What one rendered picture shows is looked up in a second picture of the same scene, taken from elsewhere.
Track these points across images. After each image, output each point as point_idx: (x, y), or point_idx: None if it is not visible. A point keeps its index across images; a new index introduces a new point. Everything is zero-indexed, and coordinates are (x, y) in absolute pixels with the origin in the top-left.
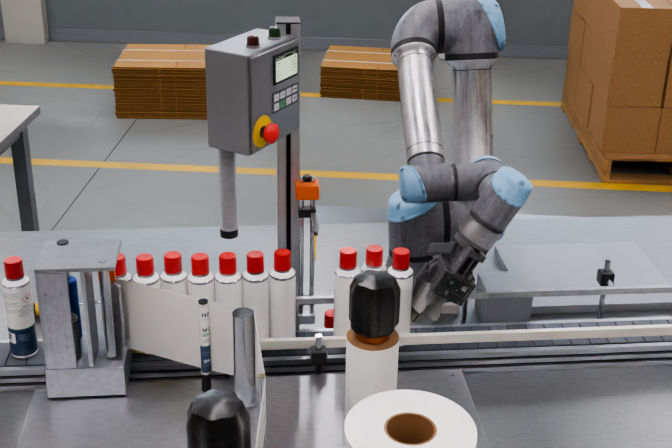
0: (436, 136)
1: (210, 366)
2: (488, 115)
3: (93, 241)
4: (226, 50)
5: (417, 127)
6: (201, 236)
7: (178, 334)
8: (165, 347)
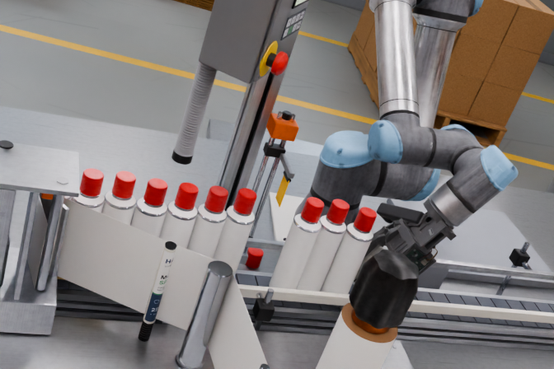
0: (416, 95)
1: (156, 315)
2: (443, 78)
3: (44, 150)
4: None
5: (399, 81)
6: (100, 133)
7: (124, 273)
8: (102, 282)
